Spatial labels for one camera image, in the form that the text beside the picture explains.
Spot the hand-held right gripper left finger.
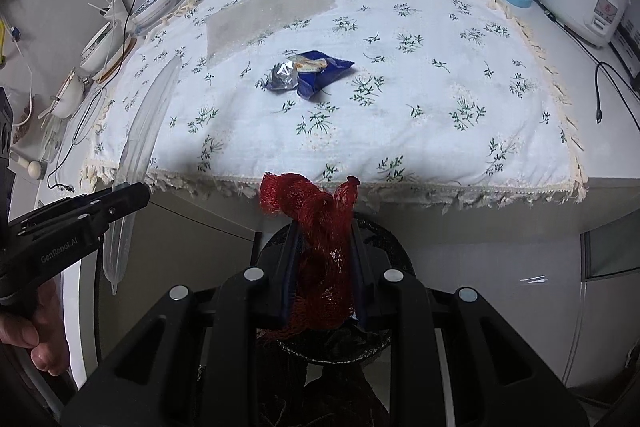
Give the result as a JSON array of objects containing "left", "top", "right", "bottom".
[{"left": 60, "top": 222, "right": 304, "bottom": 427}]

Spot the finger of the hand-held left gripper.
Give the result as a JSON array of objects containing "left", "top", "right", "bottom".
[{"left": 7, "top": 181, "right": 151, "bottom": 239}]

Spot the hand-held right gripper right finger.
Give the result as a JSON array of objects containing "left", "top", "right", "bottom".
[{"left": 348, "top": 217, "right": 592, "bottom": 427}]

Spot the red mesh bag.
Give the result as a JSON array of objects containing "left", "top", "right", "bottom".
[{"left": 258, "top": 172, "right": 364, "bottom": 349}]

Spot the black round trash bin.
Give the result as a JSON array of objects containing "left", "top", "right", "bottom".
[{"left": 250, "top": 213, "right": 417, "bottom": 427}]

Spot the clear plastic sleeve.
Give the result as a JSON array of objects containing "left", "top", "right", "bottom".
[{"left": 101, "top": 55, "right": 182, "bottom": 297}]

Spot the person's left hand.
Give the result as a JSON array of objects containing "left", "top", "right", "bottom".
[{"left": 0, "top": 279, "right": 72, "bottom": 376}]

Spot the white knobbed pestle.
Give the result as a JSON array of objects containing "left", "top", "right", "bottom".
[{"left": 9, "top": 148, "right": 47, "bottom": 181}]

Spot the round wooden coaster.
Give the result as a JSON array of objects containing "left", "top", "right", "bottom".
[{"left": 96, "top": 36, "right": 137, "bottom": 84}]

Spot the plain white bowl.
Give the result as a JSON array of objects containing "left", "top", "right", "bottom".
[{"left": 79, "top": 21, "right": 127, "bottom": 76}]

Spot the floral white tablecloth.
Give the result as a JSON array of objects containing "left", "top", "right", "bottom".
[{"left": 80, "top": 0, "right": 589, "bottom": 211}]

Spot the blue snack wrapper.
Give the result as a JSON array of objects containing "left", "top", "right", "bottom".
[{"left": 255, "top": 50, "right": 355, "bottom": 100}]

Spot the clear bubble wrap sheet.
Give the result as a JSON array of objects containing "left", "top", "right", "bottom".
[{"left": 205, "top": 0, "right": 336, "bottom": 60}]

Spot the thin black cable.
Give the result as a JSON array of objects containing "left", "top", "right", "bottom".
[{"left": 594, "top": 61, "right": 640, "bottom": 124}]

